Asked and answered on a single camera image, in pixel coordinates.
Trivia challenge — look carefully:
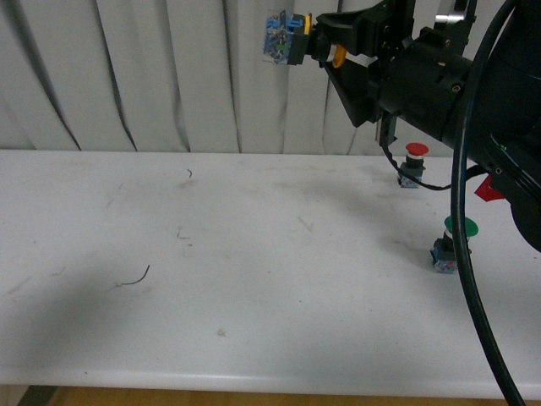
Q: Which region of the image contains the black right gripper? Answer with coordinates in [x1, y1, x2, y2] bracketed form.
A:
[316, 1, 477, 147]

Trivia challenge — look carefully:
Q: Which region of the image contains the yellow push button switch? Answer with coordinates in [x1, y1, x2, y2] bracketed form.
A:
[262, 12, 347, 69]

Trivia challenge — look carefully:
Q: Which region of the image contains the white pleated curtain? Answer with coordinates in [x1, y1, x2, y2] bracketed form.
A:
[0, 0, 508, 154]

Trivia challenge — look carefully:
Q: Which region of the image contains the thick black cable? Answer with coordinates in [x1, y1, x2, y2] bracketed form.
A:
[450, 0, 527, 406]

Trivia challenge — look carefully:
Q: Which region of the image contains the red push button switch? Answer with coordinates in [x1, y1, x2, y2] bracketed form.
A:
[397, 142, 429, 189]

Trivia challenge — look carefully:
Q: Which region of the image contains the thin black cable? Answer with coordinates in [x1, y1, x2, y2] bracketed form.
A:
[381, 143, 453, 191]

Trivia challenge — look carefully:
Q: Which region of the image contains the green push button switch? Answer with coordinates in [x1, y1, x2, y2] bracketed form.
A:
[430, 216, 458, 275]

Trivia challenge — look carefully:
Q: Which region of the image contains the curved black wire scrap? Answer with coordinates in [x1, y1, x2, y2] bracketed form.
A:
[114, 265, 150, 288]

